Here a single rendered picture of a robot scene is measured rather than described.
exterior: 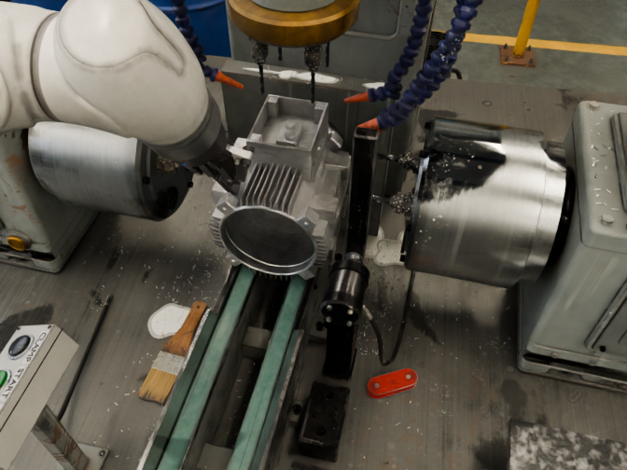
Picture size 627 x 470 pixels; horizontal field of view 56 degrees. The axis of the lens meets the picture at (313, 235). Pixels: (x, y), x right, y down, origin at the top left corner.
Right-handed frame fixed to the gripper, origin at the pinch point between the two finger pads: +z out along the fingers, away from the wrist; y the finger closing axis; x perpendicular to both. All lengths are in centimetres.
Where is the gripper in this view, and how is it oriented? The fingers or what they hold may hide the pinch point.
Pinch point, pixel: (229, 178)
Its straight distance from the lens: 87.3
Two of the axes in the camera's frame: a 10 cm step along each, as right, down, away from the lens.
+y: -9.7, -1.8, 1.5
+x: -2.1, 9.6, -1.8
